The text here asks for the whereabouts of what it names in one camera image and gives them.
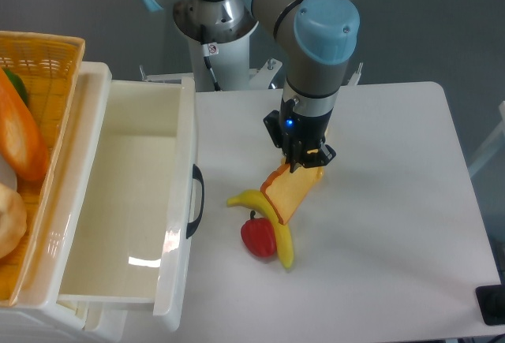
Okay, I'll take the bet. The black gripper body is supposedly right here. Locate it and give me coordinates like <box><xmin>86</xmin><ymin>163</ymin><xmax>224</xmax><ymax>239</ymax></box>
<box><xmin>264</xmin><ymin>97</ymin><xmax>332</xmax><ymax>157</ymax></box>

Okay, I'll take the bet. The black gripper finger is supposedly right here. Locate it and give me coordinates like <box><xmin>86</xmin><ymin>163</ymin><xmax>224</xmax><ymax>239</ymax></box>
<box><xmin>286</xmin><ymin>140</ymin><xmax>304</xmax><ymax>173</ymax></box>
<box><xmin>302</xmin><ymin>144</ymin><xmax>336</xmax><ymax>168</ymax></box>

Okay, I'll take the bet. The toy bread slice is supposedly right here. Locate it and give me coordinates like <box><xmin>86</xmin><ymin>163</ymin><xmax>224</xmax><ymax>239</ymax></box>
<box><xmin>260</xmin><ymin>163</ymin><xmax>324</xmax><ymax>225</ymax></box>

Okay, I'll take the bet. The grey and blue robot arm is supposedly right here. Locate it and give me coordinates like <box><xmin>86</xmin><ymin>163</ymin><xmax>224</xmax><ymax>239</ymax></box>
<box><xmin>143</xmin><ymin>0</ymin><xmax>360</xmax><ymax>170</ymax></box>

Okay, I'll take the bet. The white upper drawer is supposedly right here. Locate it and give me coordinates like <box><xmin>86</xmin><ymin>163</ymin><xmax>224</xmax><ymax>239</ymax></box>
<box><xmin>58</xmin><ymin>76</ymin><xmax>205</xmax><ymax>333</ymax></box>

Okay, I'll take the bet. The beige toy bread roll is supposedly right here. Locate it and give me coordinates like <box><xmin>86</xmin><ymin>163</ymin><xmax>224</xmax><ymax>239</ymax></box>
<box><xmin>1</xmin><ymin>184</ymin><xmax>27</xmax><ymax>258</ymax></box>

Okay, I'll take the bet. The white drawer cabinet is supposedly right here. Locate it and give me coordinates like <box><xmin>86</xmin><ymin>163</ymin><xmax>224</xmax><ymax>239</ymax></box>
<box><xmin>0</xmin><ymin>62</ymin><xmax>131</xmax><ymax>343</ymax></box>

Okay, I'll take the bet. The yellow toy banana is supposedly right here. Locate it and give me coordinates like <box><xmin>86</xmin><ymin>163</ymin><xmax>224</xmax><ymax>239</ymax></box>
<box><xmin>226</xmin><ymin>189</ymin><xmax>294</xmax><ymax>270</ymax></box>

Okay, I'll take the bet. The red toy bell pepper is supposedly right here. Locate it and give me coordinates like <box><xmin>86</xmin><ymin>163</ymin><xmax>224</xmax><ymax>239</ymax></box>
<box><xmin>241</xmin><ymin>211</ymin><xmax>276</xmax><ymax>258</ymax></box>

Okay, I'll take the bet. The black device at table edge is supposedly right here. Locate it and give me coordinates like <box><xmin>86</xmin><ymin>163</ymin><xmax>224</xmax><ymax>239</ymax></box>
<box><xmin>475</xmin><ymin>285</ymin><xmax>504</xmax><ymax>326</ymax></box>

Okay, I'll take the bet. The yellow wicker basket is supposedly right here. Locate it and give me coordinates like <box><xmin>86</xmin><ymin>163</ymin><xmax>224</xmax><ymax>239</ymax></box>
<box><xmin>1</xmin><ymin>31</ymin><xmax>85</xmax><ymax>308</ymax></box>

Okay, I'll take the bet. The orange toy baguette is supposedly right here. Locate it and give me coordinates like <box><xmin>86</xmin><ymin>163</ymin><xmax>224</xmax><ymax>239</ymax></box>
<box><xmin>1</xmin><ymin>69</ymin><xmax>50</xmax><ymax>181</ymax></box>

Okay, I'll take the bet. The green toy vegetable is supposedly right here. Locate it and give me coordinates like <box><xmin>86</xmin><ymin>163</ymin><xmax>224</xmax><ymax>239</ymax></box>
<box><xmin>3</xmin><ymin>68</ymin><xmax>29</xmax><ymax>106</ymax></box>

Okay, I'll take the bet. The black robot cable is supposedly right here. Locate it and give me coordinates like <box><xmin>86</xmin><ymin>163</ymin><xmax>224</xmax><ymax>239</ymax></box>
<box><xmin>200</xmin><ymin>23</ymin><xmax>222</xmax><ymax>92</ymax></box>

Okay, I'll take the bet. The black drawer handle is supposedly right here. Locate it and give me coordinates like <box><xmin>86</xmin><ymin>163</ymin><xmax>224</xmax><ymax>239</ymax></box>
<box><xmin>186</xmin><ymin>164</ymin><xmax>206</xmax><ymax>239</ymax></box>

